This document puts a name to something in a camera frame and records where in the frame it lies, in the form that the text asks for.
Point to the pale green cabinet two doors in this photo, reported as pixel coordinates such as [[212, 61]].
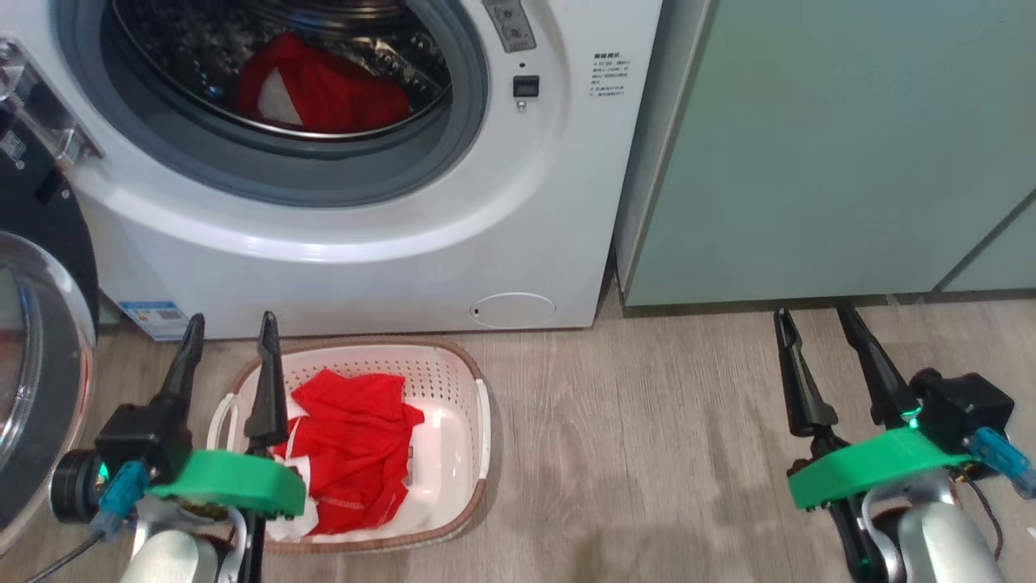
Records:
[[809, 162]]

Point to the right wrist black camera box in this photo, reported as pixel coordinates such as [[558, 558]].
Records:
[[967, 409]]

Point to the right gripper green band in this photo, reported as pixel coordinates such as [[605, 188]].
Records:
[[874, 465]]

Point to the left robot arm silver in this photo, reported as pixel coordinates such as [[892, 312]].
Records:
[[174, 559]]

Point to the white perforated laundry basket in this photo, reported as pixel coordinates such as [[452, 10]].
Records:
[[453, 437]]

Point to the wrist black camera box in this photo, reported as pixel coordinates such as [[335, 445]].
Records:
[[967, 409], [142, 437]]

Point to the red jersey with white patch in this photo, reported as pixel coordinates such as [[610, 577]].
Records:
[[340, 93]]

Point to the round washing machine door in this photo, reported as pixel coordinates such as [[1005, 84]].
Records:
[[40, 364]]

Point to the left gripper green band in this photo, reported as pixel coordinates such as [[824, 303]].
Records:
[[235, 482]]

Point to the red clothes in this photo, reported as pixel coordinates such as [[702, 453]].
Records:
[[356, 437]]

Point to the white front-load washing machine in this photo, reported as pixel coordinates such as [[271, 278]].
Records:
[[364, 267]]

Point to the blue energy label sticker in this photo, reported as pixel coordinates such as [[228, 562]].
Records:
[[158, 320]]

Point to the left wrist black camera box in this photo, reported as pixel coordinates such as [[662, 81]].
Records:
[[142, 437]]

